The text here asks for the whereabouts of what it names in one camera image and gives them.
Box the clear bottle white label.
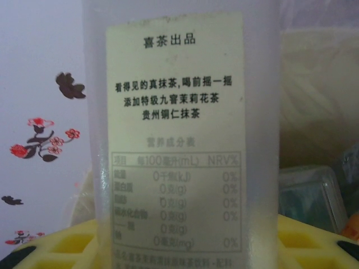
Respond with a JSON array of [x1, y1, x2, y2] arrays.
[[80, 0, 281, 269]]

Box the square bottle blue label blue cap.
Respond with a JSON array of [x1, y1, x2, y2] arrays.
[[279, 165, 348, 233]]

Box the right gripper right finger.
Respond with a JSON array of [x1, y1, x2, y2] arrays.
[[277, 215, 359, 269]]

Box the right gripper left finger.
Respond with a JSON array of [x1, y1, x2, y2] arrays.
[[0, 220, 99, 269]]

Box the bottle red orange label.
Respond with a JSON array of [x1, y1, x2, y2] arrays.
[[340, 212, 359, 239]]

